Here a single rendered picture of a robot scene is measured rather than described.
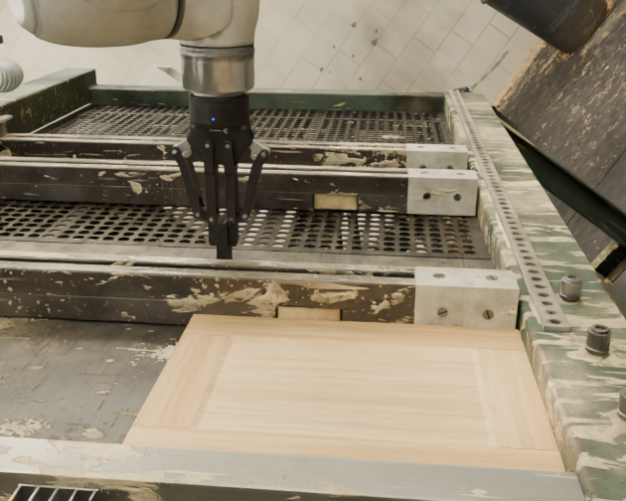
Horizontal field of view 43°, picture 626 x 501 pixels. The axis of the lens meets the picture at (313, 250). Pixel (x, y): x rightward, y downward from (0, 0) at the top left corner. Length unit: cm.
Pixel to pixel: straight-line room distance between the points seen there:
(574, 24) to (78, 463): 477
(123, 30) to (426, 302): 47
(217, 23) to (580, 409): 56
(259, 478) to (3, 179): 106
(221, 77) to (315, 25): 515
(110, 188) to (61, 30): 72
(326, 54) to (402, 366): 527
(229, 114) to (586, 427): 53
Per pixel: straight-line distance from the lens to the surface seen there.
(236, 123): 98
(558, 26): 525
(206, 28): 93
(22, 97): 218
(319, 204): 147
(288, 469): 70
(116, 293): 104
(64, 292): 106
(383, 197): 145
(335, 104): 244
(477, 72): 622
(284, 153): 166
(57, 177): 157
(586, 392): 83
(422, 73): 615
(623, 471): 73
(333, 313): 99
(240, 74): 96
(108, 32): 88
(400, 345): 94
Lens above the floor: 128
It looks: 7 degrees down
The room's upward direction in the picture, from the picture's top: 56 degrees counter-clockwise
